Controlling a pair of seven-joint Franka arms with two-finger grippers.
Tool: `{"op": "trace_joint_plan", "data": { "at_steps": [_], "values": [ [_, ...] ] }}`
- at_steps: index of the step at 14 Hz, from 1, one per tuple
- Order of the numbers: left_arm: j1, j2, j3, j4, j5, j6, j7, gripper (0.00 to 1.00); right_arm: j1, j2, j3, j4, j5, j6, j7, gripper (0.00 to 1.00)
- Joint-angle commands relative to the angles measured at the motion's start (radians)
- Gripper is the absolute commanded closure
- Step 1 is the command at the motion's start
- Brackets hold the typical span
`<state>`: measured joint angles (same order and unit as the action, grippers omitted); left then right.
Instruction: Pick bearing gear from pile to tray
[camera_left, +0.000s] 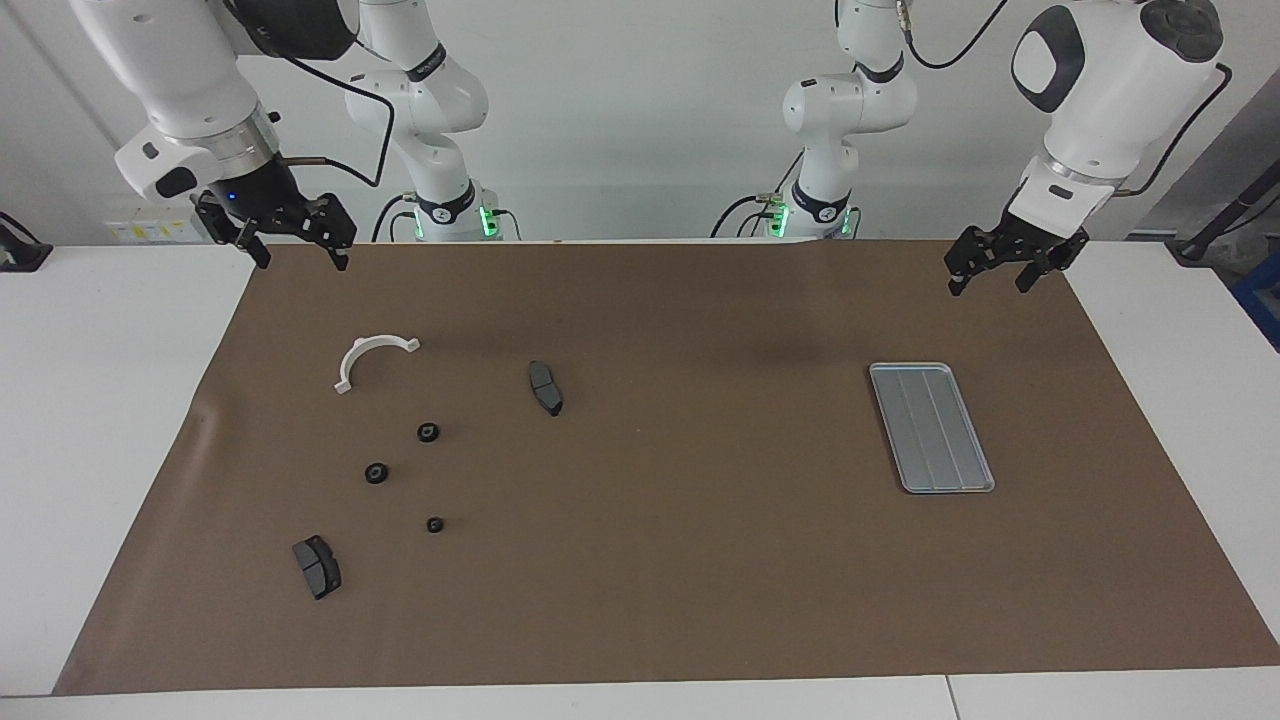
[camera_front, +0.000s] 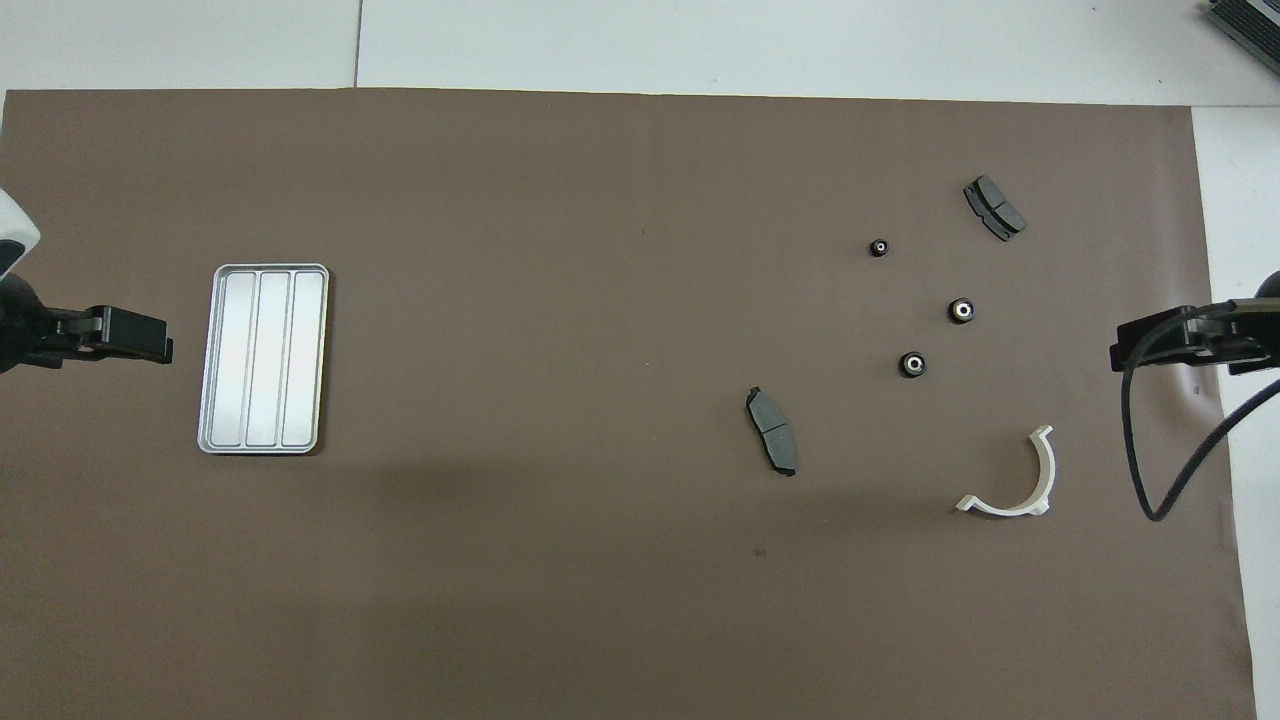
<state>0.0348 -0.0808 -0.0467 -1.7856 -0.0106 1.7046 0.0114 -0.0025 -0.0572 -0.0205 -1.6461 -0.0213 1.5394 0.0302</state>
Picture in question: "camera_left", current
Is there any silver metal tray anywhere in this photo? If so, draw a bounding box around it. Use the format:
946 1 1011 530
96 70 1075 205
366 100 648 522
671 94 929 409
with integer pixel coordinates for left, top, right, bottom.
868 362 997 495

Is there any black stand pole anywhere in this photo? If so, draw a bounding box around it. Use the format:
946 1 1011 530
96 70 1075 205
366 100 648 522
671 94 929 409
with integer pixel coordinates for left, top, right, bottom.
1165 165 1280 266

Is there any blue crate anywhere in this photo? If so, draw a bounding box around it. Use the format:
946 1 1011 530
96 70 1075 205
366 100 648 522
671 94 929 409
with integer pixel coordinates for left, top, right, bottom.
1232 250 1280 351

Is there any long dark grey brake pad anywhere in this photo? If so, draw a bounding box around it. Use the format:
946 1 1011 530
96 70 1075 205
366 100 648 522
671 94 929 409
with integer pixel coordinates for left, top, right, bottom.
528 360 564 417

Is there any short dark grey brake pad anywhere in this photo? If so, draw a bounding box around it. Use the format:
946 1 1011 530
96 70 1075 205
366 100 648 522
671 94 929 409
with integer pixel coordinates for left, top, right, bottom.
292 535 343 601

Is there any brown paper table mat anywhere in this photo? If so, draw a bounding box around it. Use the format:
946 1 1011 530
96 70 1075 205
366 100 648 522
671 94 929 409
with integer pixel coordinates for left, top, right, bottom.
52 238 1280 696

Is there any black base cable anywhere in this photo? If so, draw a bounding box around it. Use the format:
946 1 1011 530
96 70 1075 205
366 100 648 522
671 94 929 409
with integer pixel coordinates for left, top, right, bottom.
372 195 416 243
710 150 806 239

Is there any white curved plastic bracket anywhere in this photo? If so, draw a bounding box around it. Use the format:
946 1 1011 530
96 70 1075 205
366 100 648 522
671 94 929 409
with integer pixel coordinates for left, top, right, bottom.
333 335 422 395

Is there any white wall socket strip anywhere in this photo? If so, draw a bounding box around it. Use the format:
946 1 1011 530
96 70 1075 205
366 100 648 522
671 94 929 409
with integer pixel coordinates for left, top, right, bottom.
105 207 206 244

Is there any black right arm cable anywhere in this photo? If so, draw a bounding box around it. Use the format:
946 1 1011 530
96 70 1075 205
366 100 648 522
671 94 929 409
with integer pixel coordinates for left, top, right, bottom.
275 50 398 189

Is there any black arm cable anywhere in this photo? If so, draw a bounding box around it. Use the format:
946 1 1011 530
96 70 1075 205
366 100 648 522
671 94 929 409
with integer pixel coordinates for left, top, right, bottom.
275 50 398 189
897 0 1233 198

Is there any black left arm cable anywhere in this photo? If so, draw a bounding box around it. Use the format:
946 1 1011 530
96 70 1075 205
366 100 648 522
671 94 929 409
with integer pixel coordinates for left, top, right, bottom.
897 0 1233 198

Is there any black clamp mount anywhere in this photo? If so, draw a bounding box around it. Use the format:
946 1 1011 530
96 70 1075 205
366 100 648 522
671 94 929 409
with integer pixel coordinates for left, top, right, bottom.
0 212 53 273

